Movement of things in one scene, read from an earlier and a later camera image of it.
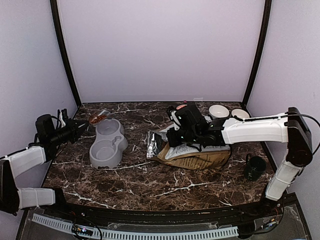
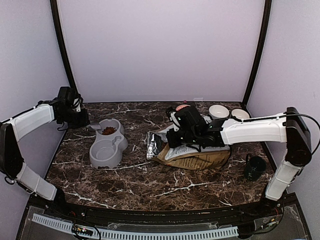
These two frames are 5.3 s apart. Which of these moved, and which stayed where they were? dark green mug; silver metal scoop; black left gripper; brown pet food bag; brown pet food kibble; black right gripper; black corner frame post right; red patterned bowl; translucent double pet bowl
Moved: black left gripper; brown pet food kibble; silver metal scoop
Stayed: black corner frame post right; brown pet food bag; black right gripper; translucent double pet bowl; red patterned bowl; dark green mug
